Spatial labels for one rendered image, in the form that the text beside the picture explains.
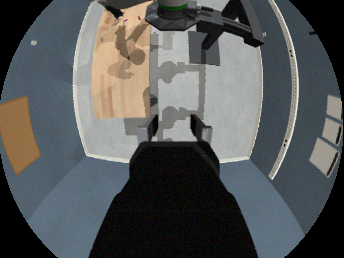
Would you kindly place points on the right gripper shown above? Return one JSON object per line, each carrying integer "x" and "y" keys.
{"x": 117, "y": 12}

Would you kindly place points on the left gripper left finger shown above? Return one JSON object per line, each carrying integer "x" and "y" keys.
{"x": 148, "y": 130}

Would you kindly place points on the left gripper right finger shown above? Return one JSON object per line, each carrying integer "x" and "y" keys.
{"x": 200, "y": 130}

